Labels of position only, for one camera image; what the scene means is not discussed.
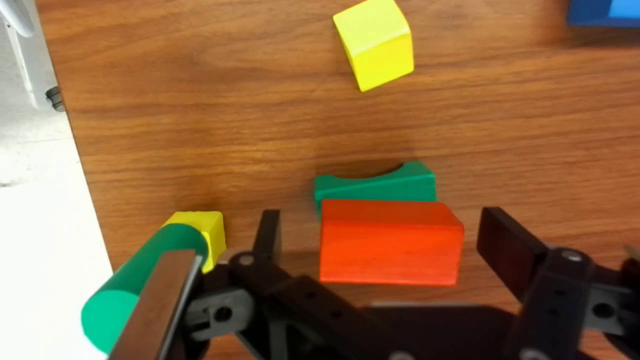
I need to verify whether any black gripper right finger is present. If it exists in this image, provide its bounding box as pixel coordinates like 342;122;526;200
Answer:
476;206;549;318

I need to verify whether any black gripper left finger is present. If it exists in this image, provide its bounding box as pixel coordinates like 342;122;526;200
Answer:
252;210;282;261

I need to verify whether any orange rectangular block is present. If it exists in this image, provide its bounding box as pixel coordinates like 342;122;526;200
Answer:
320;200;465;286

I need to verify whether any small yellow cube block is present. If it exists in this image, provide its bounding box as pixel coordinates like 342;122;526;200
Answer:
166;210;227;272

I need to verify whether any green arch block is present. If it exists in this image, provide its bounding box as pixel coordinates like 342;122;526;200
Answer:
314;160;438;211

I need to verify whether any green cylinder block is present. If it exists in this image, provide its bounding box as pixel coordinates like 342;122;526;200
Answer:
81;223;208;353

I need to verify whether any yellow wedge block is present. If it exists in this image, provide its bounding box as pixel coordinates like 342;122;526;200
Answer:
333;0;414;92

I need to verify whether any blue rectangular block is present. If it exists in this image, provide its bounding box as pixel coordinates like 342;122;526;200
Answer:
567;0;640;27

